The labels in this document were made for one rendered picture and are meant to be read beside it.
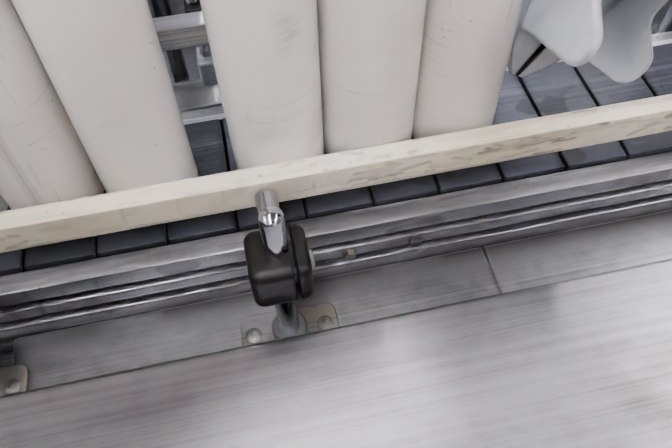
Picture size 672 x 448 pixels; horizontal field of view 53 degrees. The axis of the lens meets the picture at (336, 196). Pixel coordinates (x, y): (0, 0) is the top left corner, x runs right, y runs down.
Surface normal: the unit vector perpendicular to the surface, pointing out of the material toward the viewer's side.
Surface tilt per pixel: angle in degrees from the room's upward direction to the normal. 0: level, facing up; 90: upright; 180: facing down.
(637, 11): 57
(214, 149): 0
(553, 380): 0
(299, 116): 90
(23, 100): 90
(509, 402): 0
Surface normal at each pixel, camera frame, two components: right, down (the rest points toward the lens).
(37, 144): 0.62, 0.63
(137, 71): 0.80, 0.47
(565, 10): -0.88, -0.11
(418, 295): -0.02, -0.58
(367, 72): -0.07, 0.81
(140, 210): 0.21, 0.79
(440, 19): -0.62, 0.64
